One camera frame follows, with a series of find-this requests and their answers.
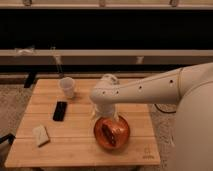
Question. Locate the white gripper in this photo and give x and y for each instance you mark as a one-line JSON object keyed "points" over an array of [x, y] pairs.
{"points": [[105, 110]]}

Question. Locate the orange ceramic bowl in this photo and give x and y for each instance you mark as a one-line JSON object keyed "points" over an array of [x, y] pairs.
{"points": [[120, 129]]}

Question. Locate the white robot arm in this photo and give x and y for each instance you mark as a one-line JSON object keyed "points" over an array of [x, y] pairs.
{"points": [[191, 90]]}

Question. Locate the dark brown food piece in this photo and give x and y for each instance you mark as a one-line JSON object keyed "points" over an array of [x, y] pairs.
{"points": [[108, 135]]}

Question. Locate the small white bottle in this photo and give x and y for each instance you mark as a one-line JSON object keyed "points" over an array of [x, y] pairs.
{"points": [[112, 79]]}

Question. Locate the black smartphone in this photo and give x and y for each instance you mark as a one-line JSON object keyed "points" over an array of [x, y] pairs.
{"points": [[60, 111]]}

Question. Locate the white plastic cup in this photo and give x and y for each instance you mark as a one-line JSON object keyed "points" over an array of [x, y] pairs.
{"points": [[67, 85]]}

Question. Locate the wooden table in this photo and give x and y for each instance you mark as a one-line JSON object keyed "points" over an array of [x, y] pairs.
{"points": [[72, 141]]}

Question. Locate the beige sponge block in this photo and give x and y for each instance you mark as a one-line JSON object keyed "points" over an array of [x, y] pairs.
{"points": [[41, 135]]}

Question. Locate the black object at left edge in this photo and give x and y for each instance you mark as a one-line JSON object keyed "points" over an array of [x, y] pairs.
{"points": [[9, 138]]}

